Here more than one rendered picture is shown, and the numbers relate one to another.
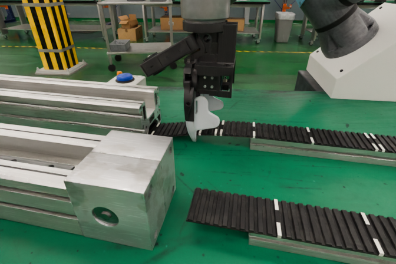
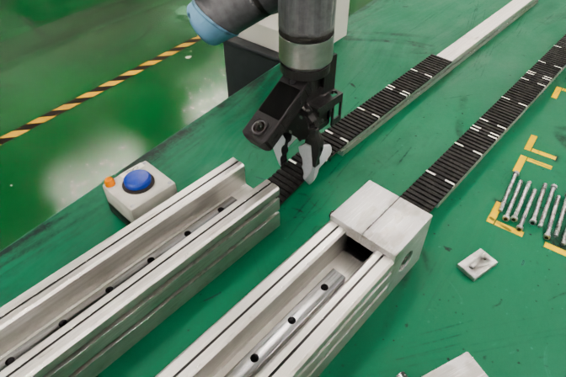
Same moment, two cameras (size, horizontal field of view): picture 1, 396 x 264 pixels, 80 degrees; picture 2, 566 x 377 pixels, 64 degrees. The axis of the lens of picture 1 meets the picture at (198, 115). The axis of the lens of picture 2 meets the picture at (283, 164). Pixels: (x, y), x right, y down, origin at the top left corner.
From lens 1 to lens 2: 58 cm
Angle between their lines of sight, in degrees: 49
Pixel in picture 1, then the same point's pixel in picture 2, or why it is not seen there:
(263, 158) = (360, 155)
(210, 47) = (316, 84)
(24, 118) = (130, 331)
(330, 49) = not seen: hidden behind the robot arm
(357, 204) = (433, 140)
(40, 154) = (291, 294)
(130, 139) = (358, 205)
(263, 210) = (430, 181)
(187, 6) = (313, 59)
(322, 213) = (446, 157)
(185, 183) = not seen: hidden behind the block
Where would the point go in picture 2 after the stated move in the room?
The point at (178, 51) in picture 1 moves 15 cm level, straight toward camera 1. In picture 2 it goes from (299, 104) to (404, 134)
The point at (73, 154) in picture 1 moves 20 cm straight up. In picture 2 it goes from (321, 262) to (333, 138)
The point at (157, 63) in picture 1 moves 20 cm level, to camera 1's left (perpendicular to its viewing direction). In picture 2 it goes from (280, 129) to (186, 223)
